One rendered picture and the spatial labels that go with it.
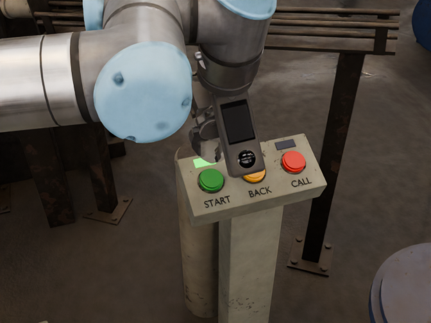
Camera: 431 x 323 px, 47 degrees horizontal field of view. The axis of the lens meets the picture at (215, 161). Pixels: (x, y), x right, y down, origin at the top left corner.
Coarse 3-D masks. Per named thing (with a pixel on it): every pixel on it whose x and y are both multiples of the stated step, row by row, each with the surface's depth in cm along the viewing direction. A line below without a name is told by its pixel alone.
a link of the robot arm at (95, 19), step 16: (96, 0) 46; (112, 0) 45; (128, 0) 43; (144, 0) 43; (160, 0) 44; (176, 0) 47; (192, 0) 48; (96, 16) 47; (176, 16) 45; (192, 16) 48; (192, 32) 49
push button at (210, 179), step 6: (204, 174) 82; (210, 174) 82; (216, 174) 82; (204, 180) 81; (210, 180) 81; (216, 180) 81; (222, 180) 82; (204, 186) 81; (210, 186) 81; (216, 186) 81
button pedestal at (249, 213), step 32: (192, 160) 84; (224, 160) 85; (192, 192) 81; (224, 192) 82; (256, 192) 82; (288, 192) 83; (320, 192) 87; (192, 224) 82; (224, 224) 90; (256, 224) 88; (224, 256) 96; (256, 256) 94; (224, 288) 103; (256, 288) 102; (224, 320) 110; (256, 320) 110
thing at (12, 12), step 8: (8, 0) 116; (16, 0) 115; (24, 0) 115; (8, 8) 116; (16, 8) 116; (24, 8) 115; (8, 16) 118; (16, 16) 118; (24, 16) 117; (32, 16) 116
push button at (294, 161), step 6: (288, 156) 85; (294, 156) 85; (300, 156) 85; (282, 162) 85; (288, 162) 85; (294, 162) 85; (300, 162) 85; (288, 168) 84; (294, 168) 84; (300, 168) 85
